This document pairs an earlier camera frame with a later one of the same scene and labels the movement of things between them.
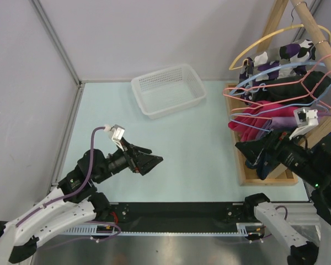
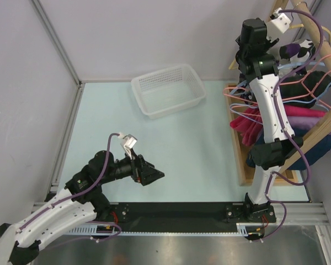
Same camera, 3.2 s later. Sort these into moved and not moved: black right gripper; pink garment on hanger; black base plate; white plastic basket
Moved: black right gripper
Not moved: white plastic basket; pink garment on hanger; black base plate
